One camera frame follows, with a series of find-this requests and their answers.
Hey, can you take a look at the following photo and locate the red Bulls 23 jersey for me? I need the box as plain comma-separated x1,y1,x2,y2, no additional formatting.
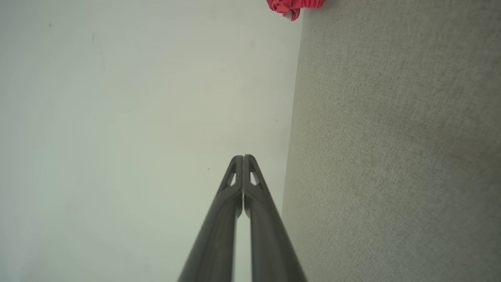
266,0,325,21

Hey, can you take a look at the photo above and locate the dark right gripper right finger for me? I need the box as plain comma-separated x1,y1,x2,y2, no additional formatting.
242,154,308,282

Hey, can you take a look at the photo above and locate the grey fabric sofa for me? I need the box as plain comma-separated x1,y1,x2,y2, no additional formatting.
280,0,501,282

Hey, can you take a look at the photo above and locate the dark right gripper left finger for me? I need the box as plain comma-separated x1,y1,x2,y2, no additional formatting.
177,155,244,282

